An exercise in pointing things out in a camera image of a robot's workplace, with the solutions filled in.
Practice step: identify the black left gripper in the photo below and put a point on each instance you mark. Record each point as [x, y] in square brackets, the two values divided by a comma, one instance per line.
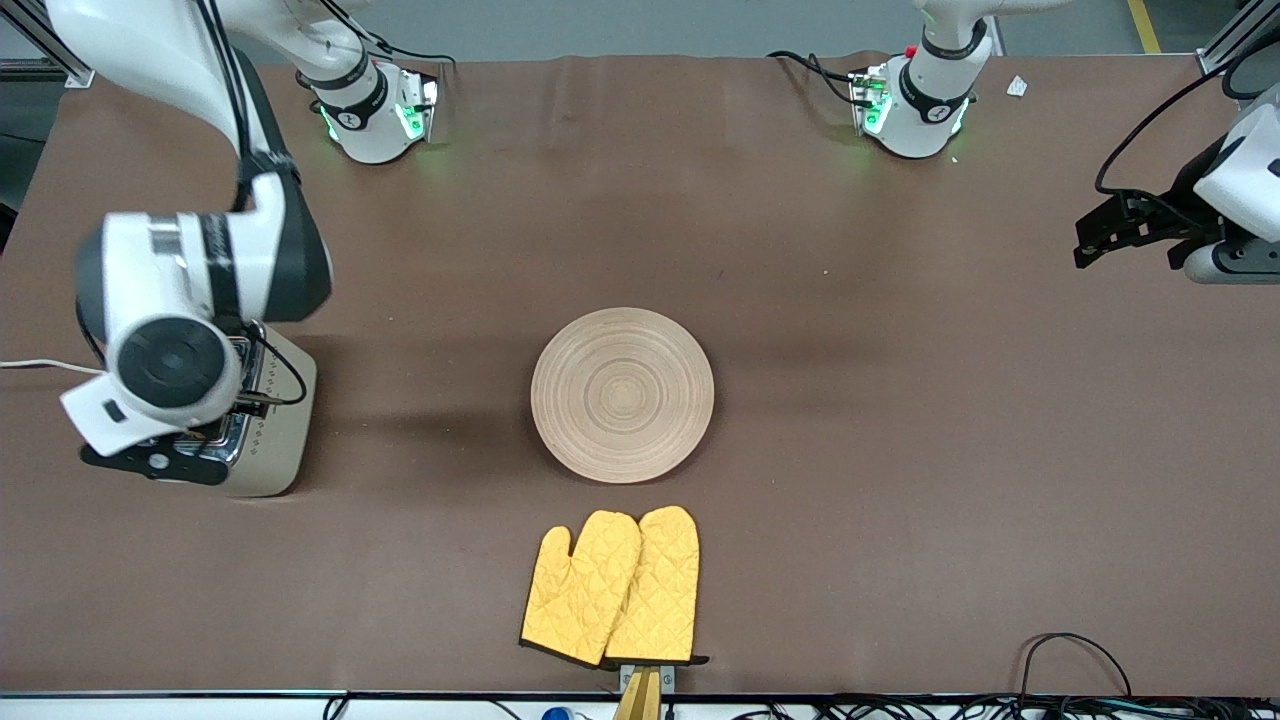
[1178, 208]

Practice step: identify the round wooden plate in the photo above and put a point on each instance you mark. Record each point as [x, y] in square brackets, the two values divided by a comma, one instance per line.
[622, 395]

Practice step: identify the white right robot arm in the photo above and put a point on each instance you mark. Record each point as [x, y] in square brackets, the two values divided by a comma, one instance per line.
[180, 280]

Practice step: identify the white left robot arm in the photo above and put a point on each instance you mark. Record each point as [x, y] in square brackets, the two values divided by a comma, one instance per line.
[925, 105]

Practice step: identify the beige chrome two-slot toaster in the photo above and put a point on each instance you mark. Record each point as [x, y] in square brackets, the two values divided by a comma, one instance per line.
[285, 420]

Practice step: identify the small white paper scrap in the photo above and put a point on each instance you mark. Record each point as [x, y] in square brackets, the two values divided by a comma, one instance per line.
[1017, 87]

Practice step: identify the brown table cover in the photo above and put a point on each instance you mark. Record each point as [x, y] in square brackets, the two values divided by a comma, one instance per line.
[800, 250]

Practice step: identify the yellow quilted oven mitt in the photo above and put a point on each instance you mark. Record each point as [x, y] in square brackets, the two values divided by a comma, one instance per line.
[660, 590]
[580, 590]

